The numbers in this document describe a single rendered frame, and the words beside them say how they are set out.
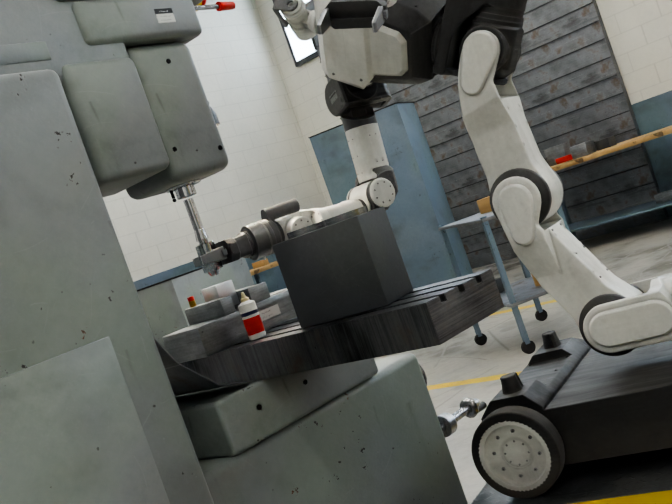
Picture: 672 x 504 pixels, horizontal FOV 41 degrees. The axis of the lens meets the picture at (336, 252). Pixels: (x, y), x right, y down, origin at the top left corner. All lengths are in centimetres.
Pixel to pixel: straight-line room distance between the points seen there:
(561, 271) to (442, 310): 54
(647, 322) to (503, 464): 44
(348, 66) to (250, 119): 936
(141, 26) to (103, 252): 60
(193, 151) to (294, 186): 966
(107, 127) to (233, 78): 971
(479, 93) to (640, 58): 750
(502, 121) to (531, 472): 79
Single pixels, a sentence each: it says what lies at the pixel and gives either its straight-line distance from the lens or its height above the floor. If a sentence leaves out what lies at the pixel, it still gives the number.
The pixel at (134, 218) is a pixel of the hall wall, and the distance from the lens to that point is 1007.
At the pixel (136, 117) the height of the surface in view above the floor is 146.
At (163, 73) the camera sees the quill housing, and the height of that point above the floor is 155.
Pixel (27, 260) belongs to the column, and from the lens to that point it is 164.
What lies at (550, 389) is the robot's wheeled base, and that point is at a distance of 212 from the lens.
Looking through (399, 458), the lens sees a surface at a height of 50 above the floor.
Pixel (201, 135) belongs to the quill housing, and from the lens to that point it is 211.
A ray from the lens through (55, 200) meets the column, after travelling 170.
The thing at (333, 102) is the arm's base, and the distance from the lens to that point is 240.
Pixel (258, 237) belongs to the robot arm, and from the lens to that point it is 216.
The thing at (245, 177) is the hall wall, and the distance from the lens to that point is 1120.
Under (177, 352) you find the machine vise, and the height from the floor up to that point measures 94.
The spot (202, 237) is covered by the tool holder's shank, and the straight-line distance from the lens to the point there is 214.
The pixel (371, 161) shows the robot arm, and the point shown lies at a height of 122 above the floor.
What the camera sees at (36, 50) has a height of 163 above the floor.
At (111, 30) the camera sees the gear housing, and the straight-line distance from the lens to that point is 204.
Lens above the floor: 111
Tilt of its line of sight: 2 degrees down
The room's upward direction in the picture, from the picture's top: 20 degrees counter-clockwise
